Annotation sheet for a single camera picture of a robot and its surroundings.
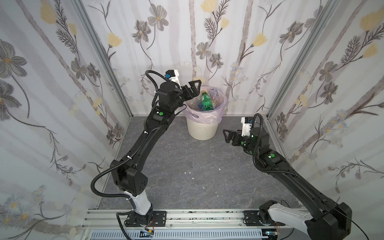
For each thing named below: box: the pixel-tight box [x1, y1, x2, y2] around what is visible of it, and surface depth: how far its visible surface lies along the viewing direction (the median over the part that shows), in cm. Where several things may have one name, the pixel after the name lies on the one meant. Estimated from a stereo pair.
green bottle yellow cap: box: [201, 90, 213, 111], surface depth 92 cm
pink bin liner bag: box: [183, 86, 227, 124], surface depth 86 cm
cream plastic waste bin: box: [186, 119, 219, 141], surface depth 100 cm
